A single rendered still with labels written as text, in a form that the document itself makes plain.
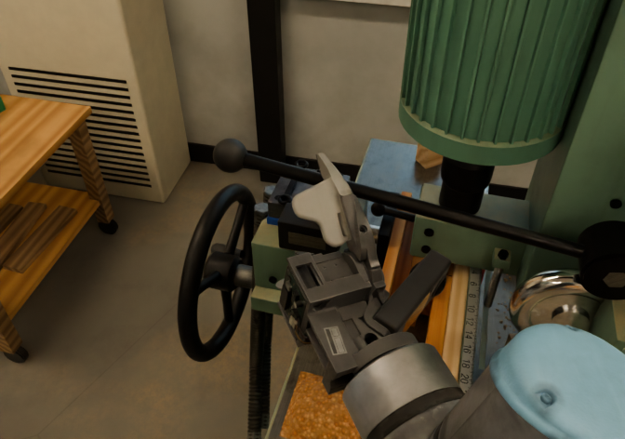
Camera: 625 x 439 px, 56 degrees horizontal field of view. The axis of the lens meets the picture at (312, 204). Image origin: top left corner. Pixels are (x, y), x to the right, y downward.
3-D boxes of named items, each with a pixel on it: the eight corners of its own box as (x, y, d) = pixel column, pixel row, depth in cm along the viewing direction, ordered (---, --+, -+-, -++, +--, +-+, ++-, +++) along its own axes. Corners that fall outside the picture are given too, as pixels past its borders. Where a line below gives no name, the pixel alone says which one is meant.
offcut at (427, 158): (425, 169, 100) (429, 150, 97) (415, 159, 102) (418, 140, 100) (443, 163, 101) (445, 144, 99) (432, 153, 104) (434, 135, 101)
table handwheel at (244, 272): (179, 192, 79) (157, 389, 84) (322, 219, 75) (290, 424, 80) (249, 173, 107) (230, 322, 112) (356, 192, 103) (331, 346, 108)
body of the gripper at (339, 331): (284, 249, 52) (343, 363, 45) (366, 230, 56) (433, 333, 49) (273, 299, 58) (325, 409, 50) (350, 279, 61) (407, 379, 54)
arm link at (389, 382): (477, 373, 46) (439, 427, 52) (444, 323, 49) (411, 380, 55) (380, 410, 42) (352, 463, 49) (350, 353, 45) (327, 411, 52)
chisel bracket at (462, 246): (414, 228, 82) (422, 181, 76) (517, 247, 79) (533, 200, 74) (406, 266, 77) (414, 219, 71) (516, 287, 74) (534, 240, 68)
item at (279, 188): (285, 184, 88) (285, 154, 84) (357, 196, 86) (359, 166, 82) (257, 244, 78) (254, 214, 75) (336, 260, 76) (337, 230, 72)
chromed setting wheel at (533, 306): (498, 324, 69) (524, 251, 61) (610, 348, 66) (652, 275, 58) (497, 344, 67) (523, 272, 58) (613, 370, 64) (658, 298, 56)
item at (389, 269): (396, 230, 89) (402, 191, 84) (406, 232, 89) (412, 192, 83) (369, 342, 74) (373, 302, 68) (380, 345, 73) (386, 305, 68)
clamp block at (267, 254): (284, 220, 95) (282, 177, 89) (365, 236, 92) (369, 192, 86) (253, 287, 84) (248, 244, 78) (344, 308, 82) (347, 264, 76)
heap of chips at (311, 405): (300, 371, 71) (299, 357, 69) (403, 396, 68) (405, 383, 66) (278, 435, 65) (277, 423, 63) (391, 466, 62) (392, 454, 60)
